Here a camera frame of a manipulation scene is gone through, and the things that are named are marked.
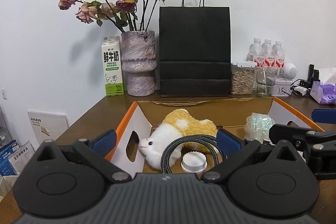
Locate blue white booklets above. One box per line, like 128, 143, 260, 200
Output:
0, 140, 35, 176

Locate braided black cable coil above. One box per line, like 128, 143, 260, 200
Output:
160, 135, 228, 175

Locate white wall panel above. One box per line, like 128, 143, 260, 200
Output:
27, 111, 69, 144

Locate left water bottle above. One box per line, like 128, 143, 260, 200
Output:
247, 38, 265, 67

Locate black paper bag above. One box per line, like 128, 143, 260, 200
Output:
159, 0, 231, 97

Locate green white milk carton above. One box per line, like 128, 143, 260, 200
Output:
101, 36, 124, 96

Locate yellow white plush toy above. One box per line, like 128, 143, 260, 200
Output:
138, 109, 218, 170

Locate clear jar of pellets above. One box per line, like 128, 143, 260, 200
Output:
231, 60, 257, 95

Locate water bottle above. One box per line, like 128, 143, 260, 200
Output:
272, 41, 285, 68
262, 39, 274, 67
247, 38, 265, 67

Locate empty clear glass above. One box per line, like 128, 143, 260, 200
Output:
256, 67, 278, 97

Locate purple marbled vase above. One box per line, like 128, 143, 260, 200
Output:
121, 31, 157, 97

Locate white tin box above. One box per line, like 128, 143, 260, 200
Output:
272, 77, 292, 97

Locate iridescent crumpled wrapper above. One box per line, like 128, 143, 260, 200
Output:
244, 113, 275, 144

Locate white ribbed lid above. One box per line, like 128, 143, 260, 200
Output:
181, 151, 207, 174

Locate middle water bottle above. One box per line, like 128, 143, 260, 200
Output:
262, 39, 274, 67

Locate orange cardboard box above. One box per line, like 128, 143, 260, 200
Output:
105, 97, 322, 176

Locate white power adapter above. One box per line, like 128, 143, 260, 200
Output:
294, 86, 308, 96

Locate purple tissue pack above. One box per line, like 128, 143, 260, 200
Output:
310, 81, 336, 105

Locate right water bottle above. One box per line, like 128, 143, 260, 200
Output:
272, 41, 285, 68

